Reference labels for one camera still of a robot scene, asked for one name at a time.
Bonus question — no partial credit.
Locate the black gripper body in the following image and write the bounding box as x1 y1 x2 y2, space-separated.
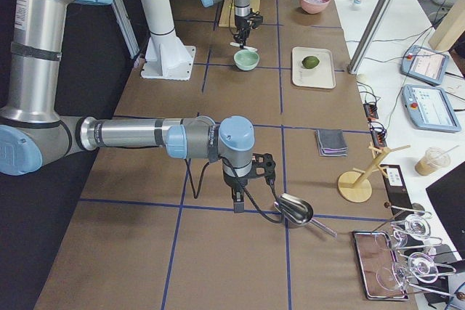
234 14 251 36
222 159 252 192

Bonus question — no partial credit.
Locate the white plastic spoon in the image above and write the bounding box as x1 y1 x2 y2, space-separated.
230 42 257 52

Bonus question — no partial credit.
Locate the light green bowl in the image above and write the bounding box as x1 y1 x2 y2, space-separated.
233 49 260 71

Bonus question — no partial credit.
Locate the wooden cutting board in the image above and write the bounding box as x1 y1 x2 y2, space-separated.
217 0 262 28

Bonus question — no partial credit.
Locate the metal scoop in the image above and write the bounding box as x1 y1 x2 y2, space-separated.
274 193 337 238

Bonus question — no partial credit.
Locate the green avocado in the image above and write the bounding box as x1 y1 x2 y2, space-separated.
302 56 320 70

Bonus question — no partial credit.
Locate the white rabbit tray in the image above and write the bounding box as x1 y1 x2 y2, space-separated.
291 46 336 89

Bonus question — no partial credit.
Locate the grey folded cloth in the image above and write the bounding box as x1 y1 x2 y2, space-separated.
315 129 348 157

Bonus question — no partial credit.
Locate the wooden banana stand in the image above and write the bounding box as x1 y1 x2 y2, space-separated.
337 142 410 203

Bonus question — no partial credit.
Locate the black power strip near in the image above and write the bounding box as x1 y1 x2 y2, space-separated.
369 121 387 148

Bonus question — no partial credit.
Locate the black power strip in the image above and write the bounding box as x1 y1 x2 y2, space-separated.
363 102 379 121
369 121 387 148

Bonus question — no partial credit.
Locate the black power strip far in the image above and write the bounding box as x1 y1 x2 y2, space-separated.
363 102 379 121

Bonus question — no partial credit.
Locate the black box with label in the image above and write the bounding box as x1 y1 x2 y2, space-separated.
382 164 412 214

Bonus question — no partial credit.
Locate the metal glass tray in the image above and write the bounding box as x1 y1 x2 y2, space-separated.
352 230 409 302

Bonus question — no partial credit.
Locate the white side table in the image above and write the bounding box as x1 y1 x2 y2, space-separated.
332 0 465 310

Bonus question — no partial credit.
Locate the clear wine glass upper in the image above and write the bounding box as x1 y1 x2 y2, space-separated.
387 214 431 250

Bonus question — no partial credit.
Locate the clear wine glass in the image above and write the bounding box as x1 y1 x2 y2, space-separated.
392 252 438 290
387 214 431 250

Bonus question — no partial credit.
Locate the far teach pendant tablet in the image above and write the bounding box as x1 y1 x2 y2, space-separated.
400 45 449 86

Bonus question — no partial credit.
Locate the teach pendant tablet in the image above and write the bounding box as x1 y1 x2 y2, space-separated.
400 45 449 86
401 85 461 133

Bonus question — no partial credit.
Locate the clear wine glass lower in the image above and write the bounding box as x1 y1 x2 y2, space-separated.
392 252 438 290

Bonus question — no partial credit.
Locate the iced coffee cup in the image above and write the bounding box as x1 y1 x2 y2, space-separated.
414 144 459 176

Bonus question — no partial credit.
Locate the near teach pendant tablet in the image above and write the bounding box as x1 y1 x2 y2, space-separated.
401 85 461 133

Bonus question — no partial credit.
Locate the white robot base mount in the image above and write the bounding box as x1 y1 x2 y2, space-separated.
141 0 196 81

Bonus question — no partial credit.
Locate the aluminium frame post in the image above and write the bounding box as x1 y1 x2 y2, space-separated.
347 0 393 75

